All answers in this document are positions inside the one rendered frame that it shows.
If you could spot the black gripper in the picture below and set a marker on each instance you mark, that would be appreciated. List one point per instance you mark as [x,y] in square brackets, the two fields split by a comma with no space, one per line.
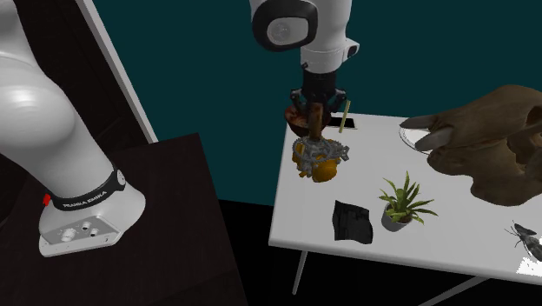
[319,84]

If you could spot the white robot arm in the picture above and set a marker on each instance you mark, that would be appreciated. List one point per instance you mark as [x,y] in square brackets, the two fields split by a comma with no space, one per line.
[50,127]

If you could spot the yellow-green stick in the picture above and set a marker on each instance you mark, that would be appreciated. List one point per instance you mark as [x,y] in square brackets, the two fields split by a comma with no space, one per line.
[344,116]

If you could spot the brown bowl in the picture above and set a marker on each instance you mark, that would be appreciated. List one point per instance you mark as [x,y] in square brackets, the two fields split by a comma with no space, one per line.
[296,121]

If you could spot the black flat rectangle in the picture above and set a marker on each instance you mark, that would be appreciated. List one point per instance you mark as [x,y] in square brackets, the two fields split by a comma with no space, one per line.
[348,123]

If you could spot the yellow cup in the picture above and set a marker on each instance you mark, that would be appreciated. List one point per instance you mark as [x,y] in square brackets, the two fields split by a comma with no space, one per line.
[326,171]

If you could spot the white plate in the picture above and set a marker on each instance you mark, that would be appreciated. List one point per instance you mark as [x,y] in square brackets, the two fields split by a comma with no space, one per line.
[410,136]

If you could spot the black crumpled cloth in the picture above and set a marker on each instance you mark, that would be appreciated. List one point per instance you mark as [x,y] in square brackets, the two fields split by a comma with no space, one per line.
[351,222]

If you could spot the green plant in grey pot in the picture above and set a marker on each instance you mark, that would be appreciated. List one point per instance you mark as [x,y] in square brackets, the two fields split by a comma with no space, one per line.
[400,207]

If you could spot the brown horned animal skull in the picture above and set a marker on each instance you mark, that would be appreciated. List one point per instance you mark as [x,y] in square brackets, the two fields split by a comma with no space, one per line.
[487,140]

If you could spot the white table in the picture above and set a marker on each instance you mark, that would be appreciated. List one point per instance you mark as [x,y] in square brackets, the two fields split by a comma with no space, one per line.
[444,241]

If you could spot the dark robot stand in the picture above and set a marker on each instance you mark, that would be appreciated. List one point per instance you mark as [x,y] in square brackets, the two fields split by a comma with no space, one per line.
[169,220]

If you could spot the grey insect figure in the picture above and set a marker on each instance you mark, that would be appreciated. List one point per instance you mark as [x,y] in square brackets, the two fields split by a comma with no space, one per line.
[529,241]

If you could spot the white door frame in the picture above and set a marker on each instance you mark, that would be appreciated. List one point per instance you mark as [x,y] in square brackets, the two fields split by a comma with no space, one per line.
[122,76]

